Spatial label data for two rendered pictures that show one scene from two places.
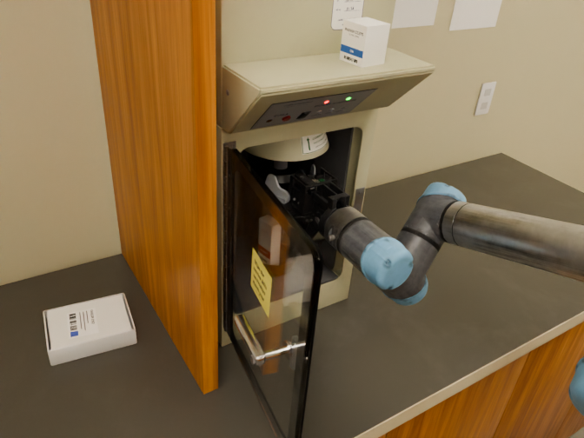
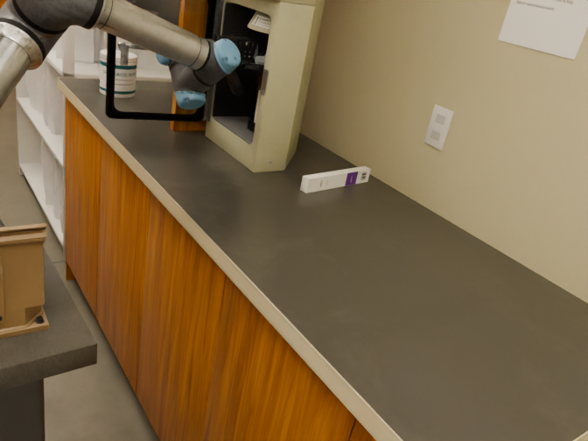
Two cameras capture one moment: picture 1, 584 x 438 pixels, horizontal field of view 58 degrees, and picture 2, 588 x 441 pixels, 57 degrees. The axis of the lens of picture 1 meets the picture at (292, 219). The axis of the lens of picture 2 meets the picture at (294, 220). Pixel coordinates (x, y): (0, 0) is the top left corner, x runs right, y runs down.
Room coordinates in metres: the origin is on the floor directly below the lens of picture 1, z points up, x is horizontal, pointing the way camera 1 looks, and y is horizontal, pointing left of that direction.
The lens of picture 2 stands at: (0.96, -1.61, 1.51)
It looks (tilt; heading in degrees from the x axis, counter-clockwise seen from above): 25 degrees down; 85
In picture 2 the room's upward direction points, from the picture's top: 11 degrees clockwise
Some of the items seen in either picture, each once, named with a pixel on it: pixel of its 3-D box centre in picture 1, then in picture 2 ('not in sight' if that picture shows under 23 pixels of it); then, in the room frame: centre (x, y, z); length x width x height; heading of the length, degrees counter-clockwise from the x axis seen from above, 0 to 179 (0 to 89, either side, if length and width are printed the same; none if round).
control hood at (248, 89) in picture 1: (330, 96); not in sight; (0.80, -0.04, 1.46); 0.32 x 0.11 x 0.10; 125
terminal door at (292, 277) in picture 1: (262, 304); (160, 54); (0.61, 0.04, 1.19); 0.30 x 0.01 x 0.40; 27
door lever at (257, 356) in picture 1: (261, 336); not in sight; (0.53, 0.03, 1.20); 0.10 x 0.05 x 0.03; 27
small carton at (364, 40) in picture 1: (364, 42); not in sight; (0.83, -0.09, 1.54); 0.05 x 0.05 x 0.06; 41
